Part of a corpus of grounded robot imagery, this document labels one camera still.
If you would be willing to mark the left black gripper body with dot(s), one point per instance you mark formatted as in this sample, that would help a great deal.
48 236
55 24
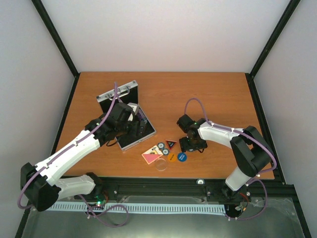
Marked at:
132 132

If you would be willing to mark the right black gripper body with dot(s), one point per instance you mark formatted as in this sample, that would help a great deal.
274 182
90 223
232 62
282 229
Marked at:
196 144

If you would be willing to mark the purple poker chip stack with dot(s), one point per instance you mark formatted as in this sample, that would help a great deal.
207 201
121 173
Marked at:
141 115

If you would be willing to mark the aluminium poker case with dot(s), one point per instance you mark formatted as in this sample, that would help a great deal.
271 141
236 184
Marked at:
120 112

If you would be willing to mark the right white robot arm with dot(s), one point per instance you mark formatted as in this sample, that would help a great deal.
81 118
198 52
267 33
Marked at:
249 148

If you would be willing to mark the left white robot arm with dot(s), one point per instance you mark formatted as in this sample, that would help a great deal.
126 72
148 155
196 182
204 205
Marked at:
71 158

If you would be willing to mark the blue small blind button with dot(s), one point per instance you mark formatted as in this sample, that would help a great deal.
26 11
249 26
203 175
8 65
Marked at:
182 157

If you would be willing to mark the triangular all in button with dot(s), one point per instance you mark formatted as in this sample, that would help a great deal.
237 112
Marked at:
170 144

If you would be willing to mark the orange big blind button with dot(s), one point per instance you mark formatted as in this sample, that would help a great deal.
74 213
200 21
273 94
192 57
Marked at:
172 157

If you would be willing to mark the pink yellow card deck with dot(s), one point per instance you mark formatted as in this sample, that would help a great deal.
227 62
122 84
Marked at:
152 154

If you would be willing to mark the clear round dealer button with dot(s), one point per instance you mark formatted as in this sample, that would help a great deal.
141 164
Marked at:
161 164

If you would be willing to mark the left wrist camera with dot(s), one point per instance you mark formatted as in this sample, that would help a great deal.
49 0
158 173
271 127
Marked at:
135 109

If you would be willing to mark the black aluminium frame rail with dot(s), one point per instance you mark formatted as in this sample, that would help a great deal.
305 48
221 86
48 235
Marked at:
117 188

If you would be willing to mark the light blue cable duct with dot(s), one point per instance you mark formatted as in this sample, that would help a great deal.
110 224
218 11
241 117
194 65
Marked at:
141 208

